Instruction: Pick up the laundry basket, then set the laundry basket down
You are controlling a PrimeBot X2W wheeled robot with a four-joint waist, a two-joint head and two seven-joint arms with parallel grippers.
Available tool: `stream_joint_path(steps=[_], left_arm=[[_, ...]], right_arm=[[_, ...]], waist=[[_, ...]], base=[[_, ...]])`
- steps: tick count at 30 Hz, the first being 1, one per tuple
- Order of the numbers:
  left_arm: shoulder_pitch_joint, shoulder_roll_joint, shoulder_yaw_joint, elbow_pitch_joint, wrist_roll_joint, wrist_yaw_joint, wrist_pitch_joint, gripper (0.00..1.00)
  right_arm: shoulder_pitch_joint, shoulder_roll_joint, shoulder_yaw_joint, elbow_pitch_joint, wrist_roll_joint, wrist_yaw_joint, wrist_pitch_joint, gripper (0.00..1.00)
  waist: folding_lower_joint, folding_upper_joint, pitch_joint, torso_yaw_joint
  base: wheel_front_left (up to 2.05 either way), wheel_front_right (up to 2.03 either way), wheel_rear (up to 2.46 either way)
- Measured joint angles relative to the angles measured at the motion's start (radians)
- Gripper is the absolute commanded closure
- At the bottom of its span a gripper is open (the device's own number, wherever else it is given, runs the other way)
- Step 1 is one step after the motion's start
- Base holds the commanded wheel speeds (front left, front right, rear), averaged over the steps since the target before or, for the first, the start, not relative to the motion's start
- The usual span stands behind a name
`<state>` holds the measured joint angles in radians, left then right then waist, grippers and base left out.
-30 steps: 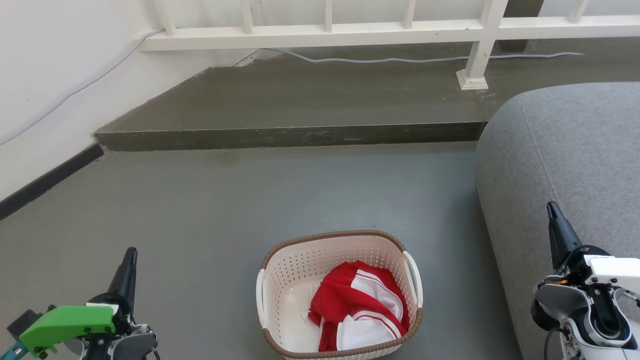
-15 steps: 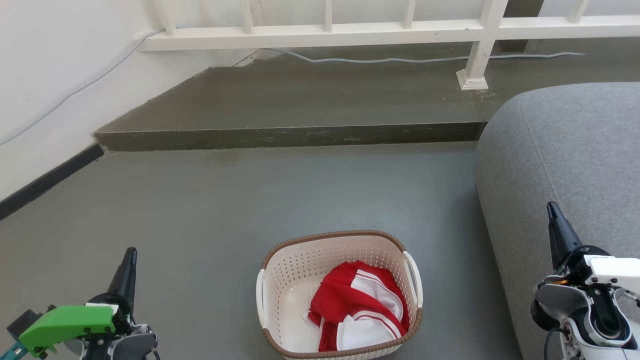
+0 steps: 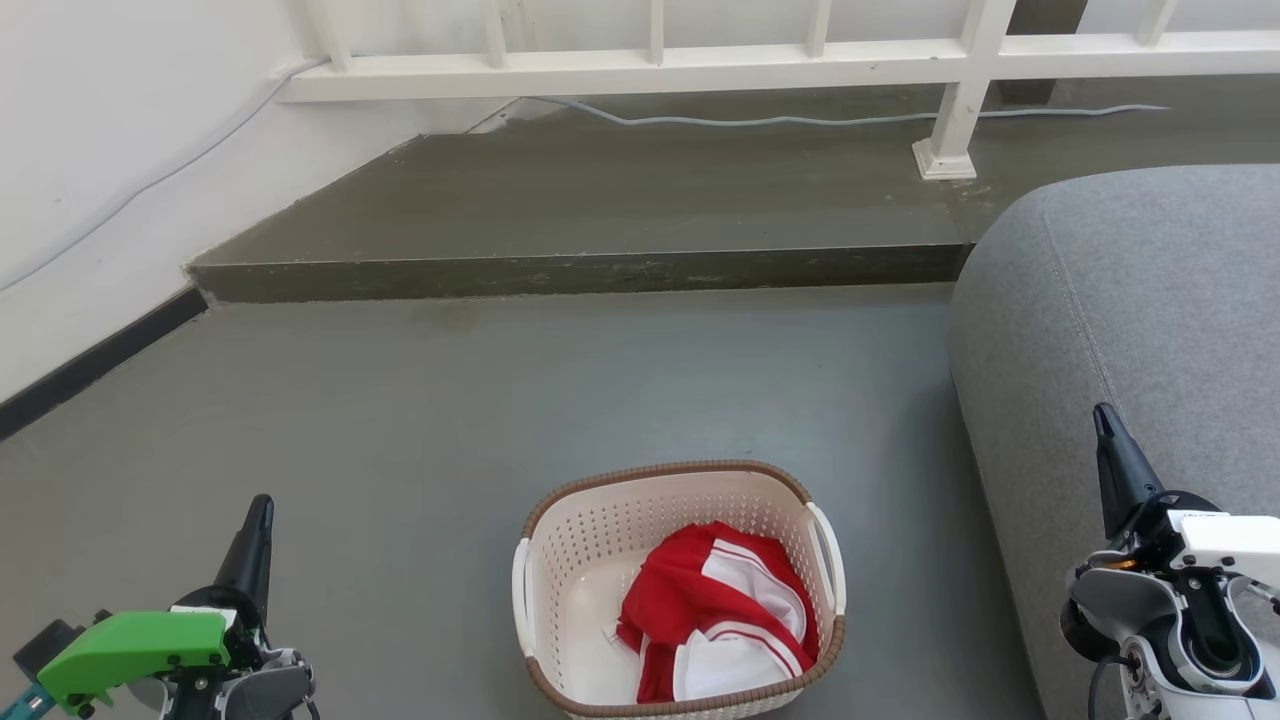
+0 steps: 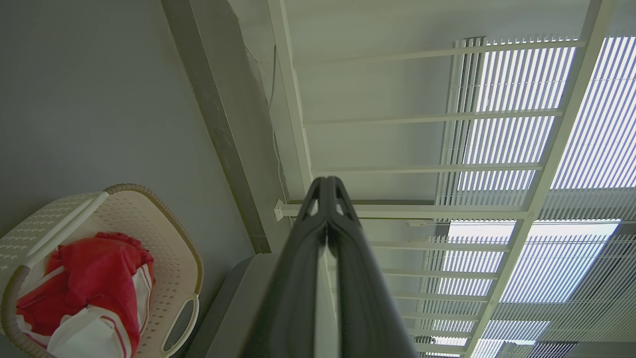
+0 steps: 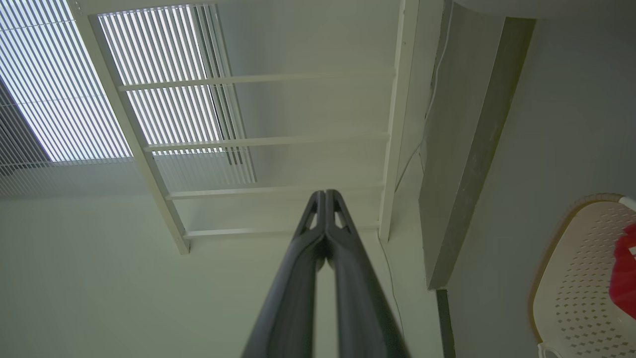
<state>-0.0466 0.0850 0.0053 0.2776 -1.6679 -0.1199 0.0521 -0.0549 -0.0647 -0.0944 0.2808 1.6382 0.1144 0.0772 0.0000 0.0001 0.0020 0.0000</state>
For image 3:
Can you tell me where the cream laundry basket brown rim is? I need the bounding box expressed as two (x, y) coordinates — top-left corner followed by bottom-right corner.
(511, 459), (848, 720)

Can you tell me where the raised concrete step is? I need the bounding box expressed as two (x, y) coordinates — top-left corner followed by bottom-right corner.
(184, 74), (1280, 305)

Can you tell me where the light grey floor cable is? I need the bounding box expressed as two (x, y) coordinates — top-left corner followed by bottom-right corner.
(0, 55), (1170, 294)

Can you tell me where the dark pillar behind railing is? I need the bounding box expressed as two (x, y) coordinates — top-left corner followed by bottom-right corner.
(995, 0), (1091, 107)

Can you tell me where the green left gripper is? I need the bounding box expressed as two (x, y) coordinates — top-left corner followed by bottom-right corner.
(36, 494), (276, 717)

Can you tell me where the teal cable connector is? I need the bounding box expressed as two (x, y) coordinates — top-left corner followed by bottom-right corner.
(0, 684), (57, 720)

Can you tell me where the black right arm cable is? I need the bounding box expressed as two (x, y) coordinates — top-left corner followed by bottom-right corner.
(1086, 654), (1137, 720)

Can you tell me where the white wooden railing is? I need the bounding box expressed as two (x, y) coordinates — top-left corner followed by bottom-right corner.
(274, 0), (1280, 183)

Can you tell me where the black baseboard strip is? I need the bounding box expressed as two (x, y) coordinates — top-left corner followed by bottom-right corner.
(0, 286), (210, 442)

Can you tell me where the red and white garment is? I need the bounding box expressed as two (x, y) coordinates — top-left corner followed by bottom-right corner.
(611, 520), (822, 705)

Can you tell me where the grey fabric sofa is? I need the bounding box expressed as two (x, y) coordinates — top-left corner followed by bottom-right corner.
(947, 164), (1280, 720)

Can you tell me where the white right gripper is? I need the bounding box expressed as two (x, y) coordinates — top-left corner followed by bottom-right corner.
(1091, 403), (1280, 593)

